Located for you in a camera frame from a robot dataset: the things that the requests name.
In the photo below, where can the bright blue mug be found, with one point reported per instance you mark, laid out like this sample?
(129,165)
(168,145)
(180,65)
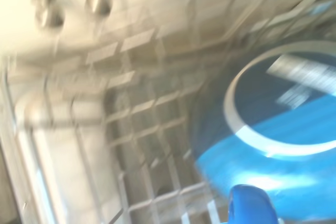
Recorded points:
(262,171)

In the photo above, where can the built-in dishwasher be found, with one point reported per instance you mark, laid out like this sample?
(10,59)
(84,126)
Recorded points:
(147,127)

